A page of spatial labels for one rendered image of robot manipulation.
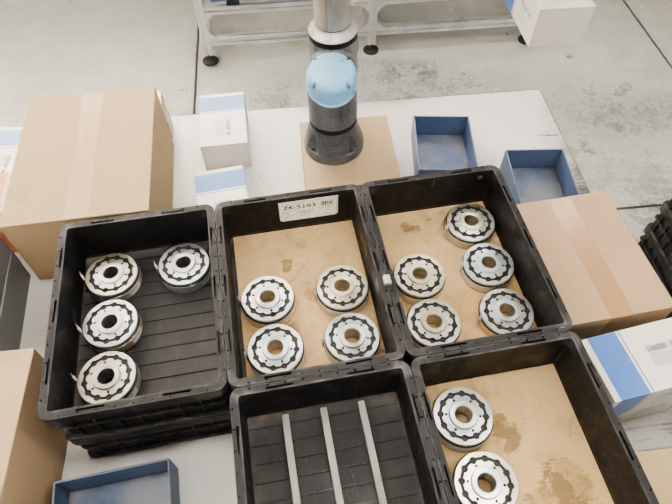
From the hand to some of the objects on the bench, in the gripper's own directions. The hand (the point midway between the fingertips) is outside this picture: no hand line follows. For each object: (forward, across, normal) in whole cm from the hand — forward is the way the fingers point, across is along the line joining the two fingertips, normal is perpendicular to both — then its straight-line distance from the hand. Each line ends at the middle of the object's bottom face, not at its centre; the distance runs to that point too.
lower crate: (+41, -90, -59) cm, 115 cm away
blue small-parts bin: (+41, +2, -24) cm, 48 cm away
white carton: (+41, 0, -77) cm, 87 cm away
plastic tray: (+41, -131, -49) cm, 146 cm away
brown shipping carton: (+41, -1, -53) cm, 67 cm away
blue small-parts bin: (+41, -95, -91) cm, 138 cm away
